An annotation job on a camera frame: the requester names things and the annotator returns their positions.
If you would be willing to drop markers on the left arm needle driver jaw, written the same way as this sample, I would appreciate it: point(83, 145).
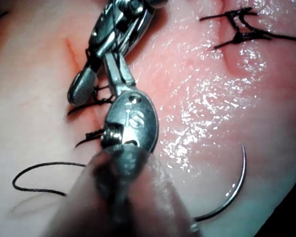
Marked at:
point(128, 79)
point(113, 71)

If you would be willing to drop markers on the curved steel needle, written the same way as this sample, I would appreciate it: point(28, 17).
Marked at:
point(244, 170)

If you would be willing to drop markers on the left arm needle driver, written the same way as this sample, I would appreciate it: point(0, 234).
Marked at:
point(138, 118)

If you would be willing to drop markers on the right arm needle driver jaw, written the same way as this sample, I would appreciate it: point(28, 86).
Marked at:
point(82, 86)

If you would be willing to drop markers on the tissue pad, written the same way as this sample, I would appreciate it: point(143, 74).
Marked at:
point(212, 98)

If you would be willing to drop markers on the black stitching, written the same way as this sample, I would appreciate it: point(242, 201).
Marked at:
point(239, 37)
point(90, 135)

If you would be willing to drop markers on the right arm needle driver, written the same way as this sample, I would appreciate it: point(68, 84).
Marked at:
point(106, 29)

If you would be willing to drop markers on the dark left arm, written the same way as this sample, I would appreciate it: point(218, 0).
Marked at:
point(138, 209)

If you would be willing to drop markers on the black thread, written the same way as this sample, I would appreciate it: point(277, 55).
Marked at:
point(14, 181)

